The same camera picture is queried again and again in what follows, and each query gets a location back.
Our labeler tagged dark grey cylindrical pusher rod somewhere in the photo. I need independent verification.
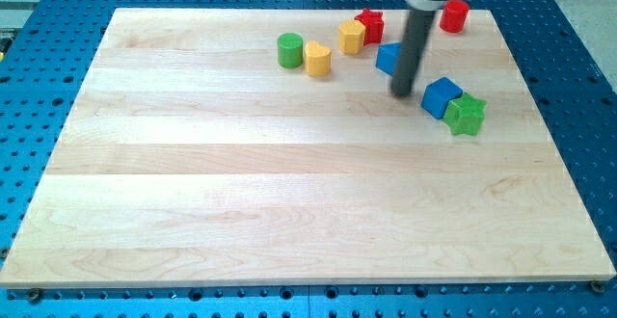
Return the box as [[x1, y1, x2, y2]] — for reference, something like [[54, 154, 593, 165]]
[[389, 8, 436, 97]]

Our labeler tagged blue triangle block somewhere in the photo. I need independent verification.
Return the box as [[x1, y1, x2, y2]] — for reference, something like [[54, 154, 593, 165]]
[[375, 42, 401, 75]]

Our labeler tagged blue cube block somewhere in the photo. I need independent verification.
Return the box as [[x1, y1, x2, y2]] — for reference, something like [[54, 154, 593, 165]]
[[421, 77, 463, 119]]

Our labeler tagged red cylinder block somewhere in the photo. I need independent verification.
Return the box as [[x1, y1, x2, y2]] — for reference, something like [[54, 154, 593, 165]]
[[439, 0, 470, 34]]

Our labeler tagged red star block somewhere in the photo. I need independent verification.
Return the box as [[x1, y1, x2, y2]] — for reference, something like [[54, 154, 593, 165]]
[[354, 8, 385, 45]]

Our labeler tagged yellow hexagon block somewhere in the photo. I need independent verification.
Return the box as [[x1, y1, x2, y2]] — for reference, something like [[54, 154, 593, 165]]
[[337, 19, 365, 55]]

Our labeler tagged green star block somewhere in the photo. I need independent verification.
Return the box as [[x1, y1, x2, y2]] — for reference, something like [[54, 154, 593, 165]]
[[443, 93, 487, 136]]

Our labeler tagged yellow heart block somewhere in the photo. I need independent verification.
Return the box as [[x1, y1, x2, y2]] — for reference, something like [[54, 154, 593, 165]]
[[305, 40, 332, 77]]

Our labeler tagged green cylinder block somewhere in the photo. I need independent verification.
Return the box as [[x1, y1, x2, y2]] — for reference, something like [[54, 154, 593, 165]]
[[277, 33, 304, 68]]

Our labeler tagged light wooden board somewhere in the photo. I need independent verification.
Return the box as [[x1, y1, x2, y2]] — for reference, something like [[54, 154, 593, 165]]
[[1, 8, 615, 289]]

